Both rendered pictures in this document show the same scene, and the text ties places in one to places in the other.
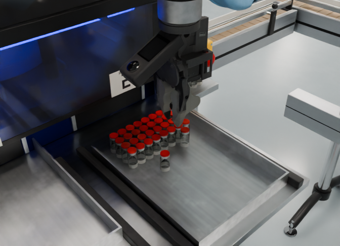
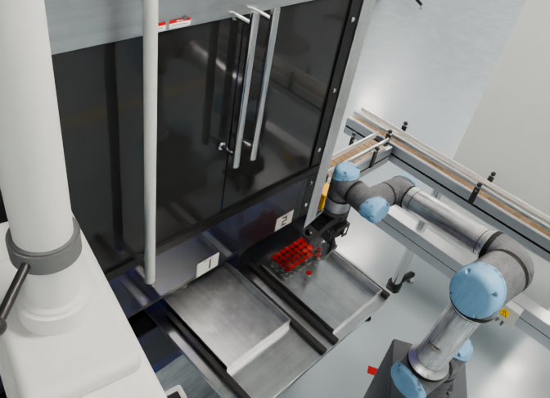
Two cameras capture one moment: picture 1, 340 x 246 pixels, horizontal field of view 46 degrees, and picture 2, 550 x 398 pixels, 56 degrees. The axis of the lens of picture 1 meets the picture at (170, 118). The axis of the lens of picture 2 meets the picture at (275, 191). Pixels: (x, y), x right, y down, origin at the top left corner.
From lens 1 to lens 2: 0.97 m
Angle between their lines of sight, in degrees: 9
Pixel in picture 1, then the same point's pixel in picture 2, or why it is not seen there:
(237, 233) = (351, 325)
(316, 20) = (407, 157)
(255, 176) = (361, 290)
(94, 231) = (271, 319)
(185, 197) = (321, 301)
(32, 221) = (233, 312)
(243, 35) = not seen: hidden behind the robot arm
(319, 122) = (398, 232)
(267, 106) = not seen: hidden behind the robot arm
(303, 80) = (385, 172)
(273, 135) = (356, 228)
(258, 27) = (362, 163)
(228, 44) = not seen: hidden behind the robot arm
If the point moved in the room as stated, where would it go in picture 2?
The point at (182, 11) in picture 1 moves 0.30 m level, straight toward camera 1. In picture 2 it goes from (341, 208) to (355, 287)
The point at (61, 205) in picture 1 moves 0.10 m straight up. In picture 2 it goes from (248, 302) to (251, 282)
